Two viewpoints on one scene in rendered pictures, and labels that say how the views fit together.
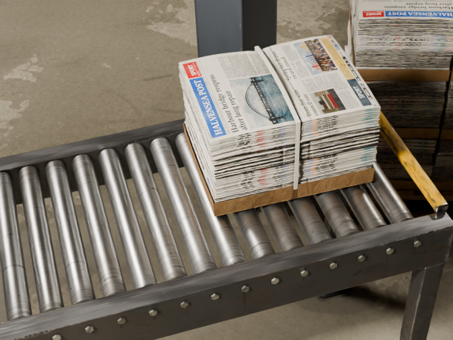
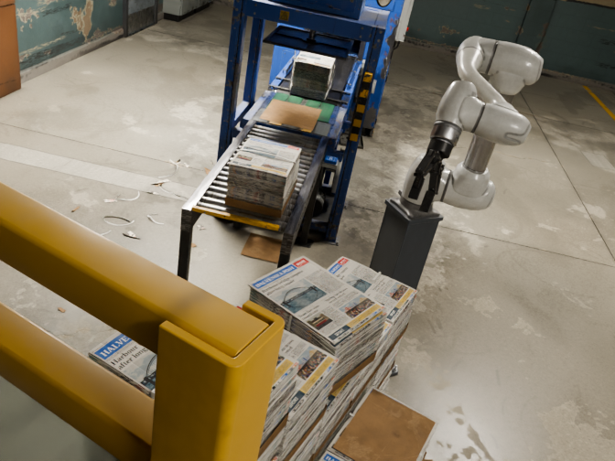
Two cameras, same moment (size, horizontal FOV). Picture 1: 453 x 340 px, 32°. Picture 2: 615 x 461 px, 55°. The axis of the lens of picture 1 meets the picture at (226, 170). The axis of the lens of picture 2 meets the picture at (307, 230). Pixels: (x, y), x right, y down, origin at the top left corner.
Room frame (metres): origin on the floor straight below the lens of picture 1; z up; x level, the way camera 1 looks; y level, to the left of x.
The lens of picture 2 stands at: (2.48, -2.58, 2.22)
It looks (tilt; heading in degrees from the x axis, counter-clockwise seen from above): 30 degrees down; 108
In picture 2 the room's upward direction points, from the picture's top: 12 degrees clockwise
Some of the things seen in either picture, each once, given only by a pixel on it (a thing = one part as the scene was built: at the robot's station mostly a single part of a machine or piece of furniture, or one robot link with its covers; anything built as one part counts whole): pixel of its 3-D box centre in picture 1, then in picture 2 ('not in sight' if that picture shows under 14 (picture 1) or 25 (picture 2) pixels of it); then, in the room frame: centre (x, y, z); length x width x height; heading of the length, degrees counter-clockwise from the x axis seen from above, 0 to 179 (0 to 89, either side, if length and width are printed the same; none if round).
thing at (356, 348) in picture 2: not in sight; (314, 325); (2.08, -1.06, 0.95); 0.38 x 0.29 x 0.23; 164
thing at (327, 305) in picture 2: not in sight; (317, 295); (2.06, -1.06, 1.07); 0.37 x 0.29 x 0.01; 164
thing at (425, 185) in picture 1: (399, 147); (235, 218); (1.40, -0.41, 0.81); 0.43 x 0.03 x 0.02; 15
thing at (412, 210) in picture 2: not in sight; (413, 200); (2.13, -0.04, 1.03); 0.22 x 0.18 x 0.06; 141
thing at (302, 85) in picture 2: not in sight; (313, 74); (0.83, 1.76, 0.93); 0.38 x 0.30 x 0.26; 105
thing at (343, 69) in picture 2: not in sight; (318, 78); (0.68, 2.30, 0.75); 1.53 x 0.64 x 0.10; 105
